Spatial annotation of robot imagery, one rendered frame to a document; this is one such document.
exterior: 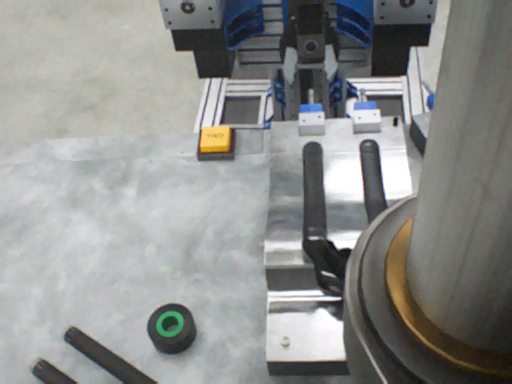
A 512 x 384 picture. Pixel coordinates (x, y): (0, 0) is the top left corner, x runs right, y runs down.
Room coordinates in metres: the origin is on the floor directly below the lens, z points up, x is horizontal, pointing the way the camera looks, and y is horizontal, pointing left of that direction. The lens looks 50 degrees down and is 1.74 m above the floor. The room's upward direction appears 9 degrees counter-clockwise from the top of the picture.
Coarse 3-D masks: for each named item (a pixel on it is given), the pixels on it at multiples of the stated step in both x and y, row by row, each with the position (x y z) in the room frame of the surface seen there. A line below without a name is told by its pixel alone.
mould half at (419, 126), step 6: (420, 114) 0.88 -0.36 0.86; (426, 114) 0.88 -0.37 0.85; (414, 120) 0.87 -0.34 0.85; (420, 120) 0.86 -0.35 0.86; (426, 120) 0.86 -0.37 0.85; (414, 126) 0.86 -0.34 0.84; (420, 126) 0.85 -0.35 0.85; (426, 126) 0.84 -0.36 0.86; (414, 132) 0.86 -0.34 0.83; (420, 132) 0.84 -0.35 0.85; (426, 132) 0.83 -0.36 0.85; (414, 138) 0.85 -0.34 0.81; (420, 138) 0.83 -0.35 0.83; (426, 138) 0.81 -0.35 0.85; (420, 144) 0.83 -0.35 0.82; (420, 150) 0.82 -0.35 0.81
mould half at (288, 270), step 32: (288, 128) 0.86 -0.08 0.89; (352, 128) 0.83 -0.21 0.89; (384, 128) 0.82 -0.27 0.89; (288, 160) 0.78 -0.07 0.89; (352, 160) 0.75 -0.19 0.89; (384, 160) 0.74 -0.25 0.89; (288, 192) 0.70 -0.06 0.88; (352, 192) 0.68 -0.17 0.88; (288, 224) 0.60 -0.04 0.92; (352, 224) 0.58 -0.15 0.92; (288, 256) 0.53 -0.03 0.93; (288, 288) 0.51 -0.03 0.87; (320, 288) 0.50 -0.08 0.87; (288, 320) 0.46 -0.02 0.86; (320, 320) 0.45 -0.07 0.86; (288, 352) 0.40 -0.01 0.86; (320, 352) 0.39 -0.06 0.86
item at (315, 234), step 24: (312, 144) 0.81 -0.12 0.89; (360, 144) 0.79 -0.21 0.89; (312, 168) 0.75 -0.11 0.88; (360, 168) 0.73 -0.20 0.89; (312, 192) 0.70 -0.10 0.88; (384, 192) 0.67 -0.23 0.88; (312, 216) 0.63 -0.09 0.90; (312, 240) 0.57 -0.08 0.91; (336, 264) 0.52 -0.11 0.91; (336, 288) 0.47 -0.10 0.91
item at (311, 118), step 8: (312, 96) 0.94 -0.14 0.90; (312, 104) 0.90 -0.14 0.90; (320, 104) 0.90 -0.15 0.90; (304, 112) 0.88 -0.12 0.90; (312, 112) 0.87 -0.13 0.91; (320, 112) 0.87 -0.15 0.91; (304, 120) 0.85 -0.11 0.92; (312, 120) 0.85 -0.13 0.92; (320, 120) 0.84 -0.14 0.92; (304, 128) 0.83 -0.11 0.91; (312, 128) 0.83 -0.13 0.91; (320, 128) 0.83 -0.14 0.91
